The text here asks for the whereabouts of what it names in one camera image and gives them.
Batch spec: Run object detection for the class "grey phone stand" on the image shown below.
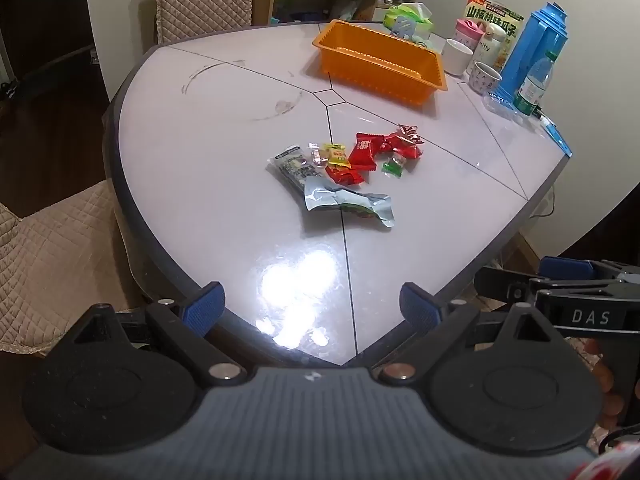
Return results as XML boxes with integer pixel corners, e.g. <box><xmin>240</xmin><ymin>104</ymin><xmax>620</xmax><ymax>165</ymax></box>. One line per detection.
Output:
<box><xmin>391</xmin><ymin>15</ymin><xmax>418</xmax><ymax>40</ymax></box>

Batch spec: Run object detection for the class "patterned white cup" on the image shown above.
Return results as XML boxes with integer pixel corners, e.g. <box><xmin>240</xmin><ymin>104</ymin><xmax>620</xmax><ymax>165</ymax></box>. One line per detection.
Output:
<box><xmin>469</xmin><ymin>61</ymin><xmax>503</xmax><ymax>96</ymax></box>

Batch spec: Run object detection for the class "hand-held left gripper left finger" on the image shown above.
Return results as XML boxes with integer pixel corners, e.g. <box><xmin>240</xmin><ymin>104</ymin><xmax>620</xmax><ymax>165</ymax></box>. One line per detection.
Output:
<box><xmin>75</xmin><ymin>282</ymin><xmax>248</xmax><ymax>388</ymax></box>

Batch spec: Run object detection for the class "quilted beige chair back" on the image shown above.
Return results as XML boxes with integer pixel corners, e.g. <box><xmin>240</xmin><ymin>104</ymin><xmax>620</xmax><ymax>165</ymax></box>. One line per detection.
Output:
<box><xmin>152</xmin><ymin>0</ymin><xmax>251</xmax><ymax>43</ymax></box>

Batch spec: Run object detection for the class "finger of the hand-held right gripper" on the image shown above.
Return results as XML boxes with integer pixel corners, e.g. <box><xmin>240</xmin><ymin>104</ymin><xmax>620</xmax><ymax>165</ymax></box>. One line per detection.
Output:
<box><xmin>474</xmin><ymin>266</ymin><xmax>551</xmax><ymax>306</ymax></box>
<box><xmin>540</xmin><ymin>257</ymin><xmax>621</xmax><ymax>281</ymax></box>

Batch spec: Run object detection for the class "red patterned clothing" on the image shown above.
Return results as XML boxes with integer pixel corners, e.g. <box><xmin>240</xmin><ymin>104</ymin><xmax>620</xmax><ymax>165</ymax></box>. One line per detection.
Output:
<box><xmin>572</xmin><ymin>439</ymin><xmax>640</xmax><ymax>480</ymax></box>

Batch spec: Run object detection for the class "white thermos bottle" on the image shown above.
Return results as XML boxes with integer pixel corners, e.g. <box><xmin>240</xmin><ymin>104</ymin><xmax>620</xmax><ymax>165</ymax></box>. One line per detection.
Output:
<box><xmin>467</xmin><ymin>24</ymin><xmax>507</xmax><ymax>73</ymax></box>

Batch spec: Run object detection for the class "dark door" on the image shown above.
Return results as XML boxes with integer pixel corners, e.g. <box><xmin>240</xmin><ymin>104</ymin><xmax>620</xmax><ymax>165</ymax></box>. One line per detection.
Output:
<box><xmin>0</xmin><ymin>0</ymin><xmax>96</xmax><ymax>78</ymax></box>

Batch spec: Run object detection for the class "yellow snack packet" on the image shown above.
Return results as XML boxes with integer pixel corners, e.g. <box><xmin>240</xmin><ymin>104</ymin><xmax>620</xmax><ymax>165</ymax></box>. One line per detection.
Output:
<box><xmin>322</xmin><ymin>142</ymin><xmax>351</xmax><ymax>167</ymax></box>

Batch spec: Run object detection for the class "orange plastic tray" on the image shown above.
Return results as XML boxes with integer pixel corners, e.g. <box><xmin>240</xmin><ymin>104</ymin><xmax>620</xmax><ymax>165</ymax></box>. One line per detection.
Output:
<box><xmin>312</xmin><ymin>19</ymin><xmax>450</xmax><ymax>107</ymax></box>

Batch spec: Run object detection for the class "large red snack packet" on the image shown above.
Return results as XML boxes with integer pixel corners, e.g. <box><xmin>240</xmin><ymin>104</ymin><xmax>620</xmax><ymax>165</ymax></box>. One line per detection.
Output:
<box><xmin>348</xmin><ymin>132</ymin><xmax>386</xmax><ymax>172</ymax></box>

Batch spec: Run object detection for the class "pink lid bottle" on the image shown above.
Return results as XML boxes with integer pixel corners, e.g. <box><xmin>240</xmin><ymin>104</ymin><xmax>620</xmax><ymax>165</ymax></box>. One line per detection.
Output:
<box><xmin>454</xmin><ymin>17</ymin><xmax>485</xmax><ymax>50</ymax></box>

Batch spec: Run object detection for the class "green label water bottle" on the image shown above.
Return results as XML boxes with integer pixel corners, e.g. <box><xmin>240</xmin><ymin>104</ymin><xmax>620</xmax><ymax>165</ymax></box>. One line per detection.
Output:
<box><xmin>512</xmin><ymin>51</ymin><xmax>558</xmax><ymax>115</ymax></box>

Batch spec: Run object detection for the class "grey black snack packet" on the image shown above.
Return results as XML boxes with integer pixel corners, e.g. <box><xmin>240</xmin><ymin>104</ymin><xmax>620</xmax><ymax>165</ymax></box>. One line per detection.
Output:
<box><xmin>267</xmin><ymin>145</ymin><xmax>326</xmax><ymax>193</ymax></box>

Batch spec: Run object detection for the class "person's right hand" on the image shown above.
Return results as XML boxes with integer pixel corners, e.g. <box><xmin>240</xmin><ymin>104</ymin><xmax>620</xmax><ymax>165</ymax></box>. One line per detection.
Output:
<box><xmin>584</xmin><ymin>339</ymin><xmax>624</xmax><ymax>430</ymax></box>

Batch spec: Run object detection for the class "blue thermos jug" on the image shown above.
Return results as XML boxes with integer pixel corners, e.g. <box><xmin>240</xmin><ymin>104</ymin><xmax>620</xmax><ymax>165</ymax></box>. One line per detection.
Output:
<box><xmin>497</xmin><ymin>1</ymin><xmax>571</xmax><ymax>106</ymax></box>

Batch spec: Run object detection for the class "blue flat box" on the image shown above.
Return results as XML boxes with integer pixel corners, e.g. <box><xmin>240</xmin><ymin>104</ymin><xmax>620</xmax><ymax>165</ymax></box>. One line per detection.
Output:
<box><xmin>537</xmin><ymin>110</ymin><xmax>573</xmax><ymax>157</ymax></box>

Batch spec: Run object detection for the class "green tissue pack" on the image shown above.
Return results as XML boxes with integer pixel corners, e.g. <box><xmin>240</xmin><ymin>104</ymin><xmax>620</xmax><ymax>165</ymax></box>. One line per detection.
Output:
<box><xmin>384</xmin><ymin>2</ymin><xmax>434</xmax><ymax>41</ymax></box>

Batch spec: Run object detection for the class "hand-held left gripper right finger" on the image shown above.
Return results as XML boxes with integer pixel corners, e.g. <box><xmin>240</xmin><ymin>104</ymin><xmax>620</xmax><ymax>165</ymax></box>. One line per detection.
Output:
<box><xmin>377</xmin><ymin>282</ymin><xmax>553</xmax><ymax>387</ymax></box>

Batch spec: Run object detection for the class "clear pocket tissue packet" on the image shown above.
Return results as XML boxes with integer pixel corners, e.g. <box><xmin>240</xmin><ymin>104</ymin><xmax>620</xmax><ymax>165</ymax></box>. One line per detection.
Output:
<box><xmin>482</xmin><ymin>91</ymin><xmax>521</xmax><ymax>112</ymax></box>

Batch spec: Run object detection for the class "white mug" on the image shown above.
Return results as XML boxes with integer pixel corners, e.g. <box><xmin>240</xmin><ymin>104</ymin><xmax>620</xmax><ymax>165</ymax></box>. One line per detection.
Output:
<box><xmin>441</xmin><ymin>38</ymin><xmax>475</xmax><ymax>77</ymax></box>

